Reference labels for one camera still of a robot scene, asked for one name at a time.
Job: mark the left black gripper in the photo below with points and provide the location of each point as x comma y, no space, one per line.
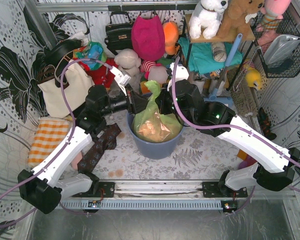
134,104

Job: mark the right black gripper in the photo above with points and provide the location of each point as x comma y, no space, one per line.
166,105

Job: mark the green plastic trash bag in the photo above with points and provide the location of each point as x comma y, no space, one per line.
152,126

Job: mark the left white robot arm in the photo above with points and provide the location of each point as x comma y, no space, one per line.
41,187

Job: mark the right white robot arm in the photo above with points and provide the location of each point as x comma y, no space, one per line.
272,169

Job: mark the blue trash bin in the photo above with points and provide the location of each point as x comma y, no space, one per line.
155,151

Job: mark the cream canvas tote bag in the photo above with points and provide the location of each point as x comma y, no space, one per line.
75,93

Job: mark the magenta felt bag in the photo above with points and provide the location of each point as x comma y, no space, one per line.
148,38

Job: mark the pink pig plush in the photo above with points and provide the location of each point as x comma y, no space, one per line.
154,71

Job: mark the red garment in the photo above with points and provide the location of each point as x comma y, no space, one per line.
99,73

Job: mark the white fluffy plush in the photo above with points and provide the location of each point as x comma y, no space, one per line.
129,61

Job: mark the dark patterned necktie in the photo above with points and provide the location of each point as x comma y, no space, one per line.
107,141

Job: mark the teal cloth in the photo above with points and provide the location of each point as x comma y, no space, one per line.
201,56

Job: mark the blue floor squeegee head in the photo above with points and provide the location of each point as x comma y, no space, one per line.
228,101

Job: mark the colourful silk scarf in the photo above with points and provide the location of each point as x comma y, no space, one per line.
93,51

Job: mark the black leather handbag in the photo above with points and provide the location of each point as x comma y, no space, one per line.
119,36

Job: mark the orange plush toy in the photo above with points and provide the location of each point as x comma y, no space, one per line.
171,35

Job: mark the wooden shelf board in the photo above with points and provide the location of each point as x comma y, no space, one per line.
232,34

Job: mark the yellow plush toy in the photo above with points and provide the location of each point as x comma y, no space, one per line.
252,76

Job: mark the orange checkered towel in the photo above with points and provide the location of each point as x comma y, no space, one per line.
49,134

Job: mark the white plush dog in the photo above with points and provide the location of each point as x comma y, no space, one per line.
206,18

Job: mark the black hat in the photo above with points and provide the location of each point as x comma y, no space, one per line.
53,56

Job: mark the brown teddy bear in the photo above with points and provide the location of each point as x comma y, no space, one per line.
237,16

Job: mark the silver foil pouch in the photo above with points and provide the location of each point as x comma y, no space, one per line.
281,48

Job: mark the pink plush toy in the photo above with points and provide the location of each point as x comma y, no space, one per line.
274,9

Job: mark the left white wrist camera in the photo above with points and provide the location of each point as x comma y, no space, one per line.
121,78

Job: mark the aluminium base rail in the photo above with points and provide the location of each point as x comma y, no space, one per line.
155,190

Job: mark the black wire basket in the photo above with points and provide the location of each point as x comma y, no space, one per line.
265,33

